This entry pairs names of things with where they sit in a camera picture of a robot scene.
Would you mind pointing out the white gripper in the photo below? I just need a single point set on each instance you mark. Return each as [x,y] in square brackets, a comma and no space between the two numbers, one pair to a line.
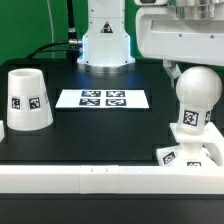
[161,35]

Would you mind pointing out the white lamp bulb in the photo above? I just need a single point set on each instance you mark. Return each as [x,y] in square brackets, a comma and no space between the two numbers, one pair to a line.
[198,89]

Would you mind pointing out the white lamp base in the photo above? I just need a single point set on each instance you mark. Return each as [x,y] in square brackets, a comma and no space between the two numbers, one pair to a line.
[192,150]

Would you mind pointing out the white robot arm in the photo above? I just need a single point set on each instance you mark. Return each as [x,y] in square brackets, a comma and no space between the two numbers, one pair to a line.
[106,44]

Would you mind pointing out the white lamp shade cone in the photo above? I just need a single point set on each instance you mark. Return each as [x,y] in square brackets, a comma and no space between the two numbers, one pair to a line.
[28,107]

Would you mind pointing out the white marker tag sheet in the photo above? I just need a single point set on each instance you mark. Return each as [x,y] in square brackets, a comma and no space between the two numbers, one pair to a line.
[86,98]

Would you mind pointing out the white front fence bar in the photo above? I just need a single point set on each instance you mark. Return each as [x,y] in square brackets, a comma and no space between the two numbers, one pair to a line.
[110,179]

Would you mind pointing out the white left fence block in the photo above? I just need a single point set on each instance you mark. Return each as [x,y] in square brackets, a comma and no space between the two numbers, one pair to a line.
[2,133]

